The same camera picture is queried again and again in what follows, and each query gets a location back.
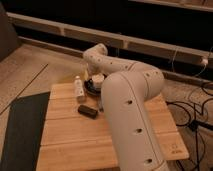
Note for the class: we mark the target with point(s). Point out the small white bottle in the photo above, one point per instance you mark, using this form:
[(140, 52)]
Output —
[(79, 89)]

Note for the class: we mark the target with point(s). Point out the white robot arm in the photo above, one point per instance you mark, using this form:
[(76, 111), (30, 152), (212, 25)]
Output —
[(126, 88)]

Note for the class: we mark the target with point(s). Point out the wooden table board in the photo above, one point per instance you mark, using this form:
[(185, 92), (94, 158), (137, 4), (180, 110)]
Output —
[(72, 142)]

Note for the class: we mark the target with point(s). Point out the dark floor mat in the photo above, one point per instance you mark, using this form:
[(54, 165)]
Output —
[(23, 133)]

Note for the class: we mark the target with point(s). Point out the white ceramic cup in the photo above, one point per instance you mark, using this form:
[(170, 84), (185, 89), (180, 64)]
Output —
[(97, 80)]

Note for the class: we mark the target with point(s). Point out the dark ceramic bowl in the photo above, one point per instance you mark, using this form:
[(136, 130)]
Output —
[(88, 84)]

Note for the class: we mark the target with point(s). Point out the black rectangular block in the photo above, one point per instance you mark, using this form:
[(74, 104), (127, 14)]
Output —
[(87, 111)]

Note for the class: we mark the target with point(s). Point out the white wall shelf rail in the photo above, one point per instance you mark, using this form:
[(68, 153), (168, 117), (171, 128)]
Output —
[(139, 45)]

